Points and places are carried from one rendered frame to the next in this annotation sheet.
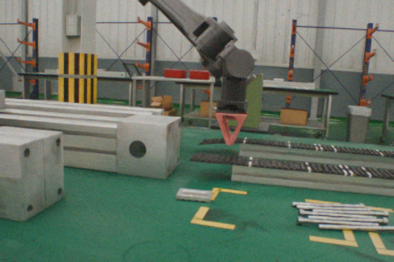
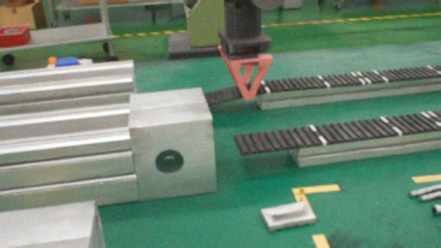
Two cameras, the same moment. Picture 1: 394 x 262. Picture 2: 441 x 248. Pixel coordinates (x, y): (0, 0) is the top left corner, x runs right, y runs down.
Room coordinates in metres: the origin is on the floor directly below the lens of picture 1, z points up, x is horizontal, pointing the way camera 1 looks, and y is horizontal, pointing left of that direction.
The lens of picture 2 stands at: (0.14, 0.18, 1.07)
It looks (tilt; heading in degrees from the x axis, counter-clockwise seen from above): 25 degrees down; 342
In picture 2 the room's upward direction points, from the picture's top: 3 degrees counter-clockwise
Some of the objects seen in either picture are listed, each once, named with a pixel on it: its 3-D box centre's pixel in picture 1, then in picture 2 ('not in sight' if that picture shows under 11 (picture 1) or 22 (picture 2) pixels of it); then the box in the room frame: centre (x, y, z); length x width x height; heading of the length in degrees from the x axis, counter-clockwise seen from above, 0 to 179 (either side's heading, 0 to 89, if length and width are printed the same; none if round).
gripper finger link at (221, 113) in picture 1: (231, 123); (245, 69); (0.77, -0.07, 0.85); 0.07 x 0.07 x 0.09; 80
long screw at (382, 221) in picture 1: (347, 219); not in sight; (0.42, -0.20, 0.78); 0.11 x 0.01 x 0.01; 85
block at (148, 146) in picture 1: (152, 142); (170, 137); (0.63, 0.09, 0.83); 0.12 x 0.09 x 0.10; 170
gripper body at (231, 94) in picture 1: (233, 91); (243, 22); (0.78, -0.07, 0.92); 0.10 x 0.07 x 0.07; 170
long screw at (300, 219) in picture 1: (337, 222); not in sight; (0.40, -0.19, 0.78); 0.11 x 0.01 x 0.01; 87
